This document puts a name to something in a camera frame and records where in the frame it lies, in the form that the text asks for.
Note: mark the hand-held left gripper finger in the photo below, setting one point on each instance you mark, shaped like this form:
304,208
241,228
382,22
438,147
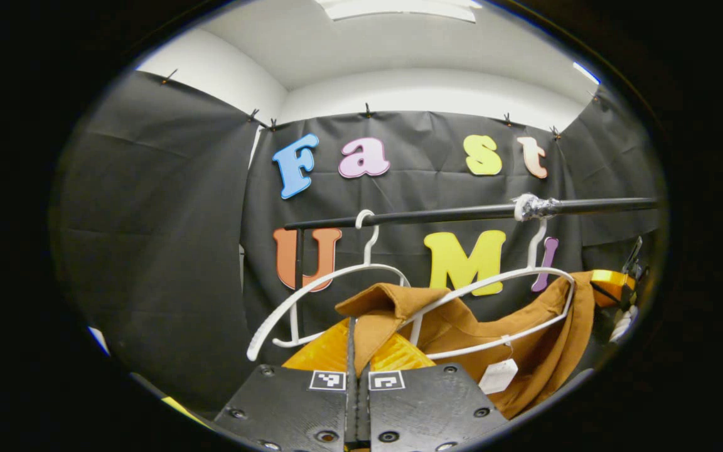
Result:
364,414
351,408

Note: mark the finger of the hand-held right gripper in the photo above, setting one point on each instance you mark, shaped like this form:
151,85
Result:
612,285

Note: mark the large ceiling light panel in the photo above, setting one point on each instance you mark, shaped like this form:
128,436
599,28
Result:
399,7

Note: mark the brown shirt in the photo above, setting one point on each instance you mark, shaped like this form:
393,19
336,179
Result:
462,320

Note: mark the white plastic hanger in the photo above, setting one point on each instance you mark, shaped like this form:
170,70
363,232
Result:
370,248
537,245

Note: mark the black backdrop cloth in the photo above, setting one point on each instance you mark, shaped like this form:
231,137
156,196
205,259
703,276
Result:
148,251

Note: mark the grey tape wrap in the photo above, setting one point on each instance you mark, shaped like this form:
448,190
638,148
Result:
534,206

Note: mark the black clothes rack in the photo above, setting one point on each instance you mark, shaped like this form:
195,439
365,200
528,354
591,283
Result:
430,216

